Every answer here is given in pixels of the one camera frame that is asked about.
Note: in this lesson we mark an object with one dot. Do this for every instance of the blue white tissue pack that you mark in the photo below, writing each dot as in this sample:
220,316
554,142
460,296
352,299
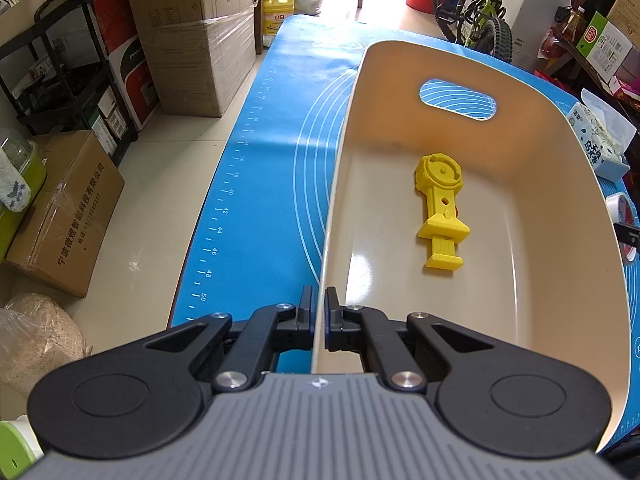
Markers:
597,135

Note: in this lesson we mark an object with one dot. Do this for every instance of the clear bag of grain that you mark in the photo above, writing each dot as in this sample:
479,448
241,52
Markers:
40,345

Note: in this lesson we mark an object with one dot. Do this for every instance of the dark wooden shelf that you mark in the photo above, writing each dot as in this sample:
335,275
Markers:
575,65

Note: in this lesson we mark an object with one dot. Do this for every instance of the green container with clear lid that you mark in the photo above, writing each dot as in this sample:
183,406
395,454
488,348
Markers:
27,170

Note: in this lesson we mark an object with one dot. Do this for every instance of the red black white box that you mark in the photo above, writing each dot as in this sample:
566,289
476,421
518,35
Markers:
135,80

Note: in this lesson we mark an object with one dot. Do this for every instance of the green black bicycle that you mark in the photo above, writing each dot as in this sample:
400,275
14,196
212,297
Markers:
480,10

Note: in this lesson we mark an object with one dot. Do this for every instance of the film-wrapped cardboard box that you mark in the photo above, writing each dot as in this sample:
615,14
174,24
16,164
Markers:
205,70

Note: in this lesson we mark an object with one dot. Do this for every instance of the open cardboard box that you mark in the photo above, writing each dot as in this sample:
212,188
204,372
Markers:
35,15

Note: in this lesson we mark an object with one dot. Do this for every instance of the white appliance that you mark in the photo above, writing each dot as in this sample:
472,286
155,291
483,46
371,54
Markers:
542,5

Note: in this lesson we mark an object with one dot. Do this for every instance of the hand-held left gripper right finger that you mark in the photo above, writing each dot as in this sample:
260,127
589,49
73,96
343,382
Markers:
330,312

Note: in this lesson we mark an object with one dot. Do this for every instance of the white towel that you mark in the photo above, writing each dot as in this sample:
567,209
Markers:
11,185

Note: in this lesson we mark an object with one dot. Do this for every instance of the beige plastic bin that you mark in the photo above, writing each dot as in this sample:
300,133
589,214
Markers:
500,285

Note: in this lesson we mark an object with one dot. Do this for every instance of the green plastic stool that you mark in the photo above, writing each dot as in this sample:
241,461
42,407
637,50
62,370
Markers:
15,447

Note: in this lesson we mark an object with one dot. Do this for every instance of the white tape roll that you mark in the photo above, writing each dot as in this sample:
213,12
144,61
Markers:
616,206

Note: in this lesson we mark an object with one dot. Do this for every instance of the yellow plastic tool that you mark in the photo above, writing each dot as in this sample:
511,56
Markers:
442,210

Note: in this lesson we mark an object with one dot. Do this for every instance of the blue silicone mat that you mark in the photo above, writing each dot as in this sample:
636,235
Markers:
280,160

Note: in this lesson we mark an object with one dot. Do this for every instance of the black metal cart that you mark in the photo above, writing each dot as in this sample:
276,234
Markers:
65,75

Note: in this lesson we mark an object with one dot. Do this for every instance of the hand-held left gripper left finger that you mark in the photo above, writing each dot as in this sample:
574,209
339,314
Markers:
308,310

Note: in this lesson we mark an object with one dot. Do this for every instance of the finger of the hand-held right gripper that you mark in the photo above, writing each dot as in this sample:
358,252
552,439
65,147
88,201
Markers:
628,234

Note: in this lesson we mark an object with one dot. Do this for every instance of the green white carton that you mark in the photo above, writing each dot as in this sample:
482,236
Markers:
602,50

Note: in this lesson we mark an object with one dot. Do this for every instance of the yellow detergent jug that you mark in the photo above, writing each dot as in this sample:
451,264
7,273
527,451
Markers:
277,12

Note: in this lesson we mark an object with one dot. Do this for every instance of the brown cardboard box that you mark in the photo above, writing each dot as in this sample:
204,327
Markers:
65,210

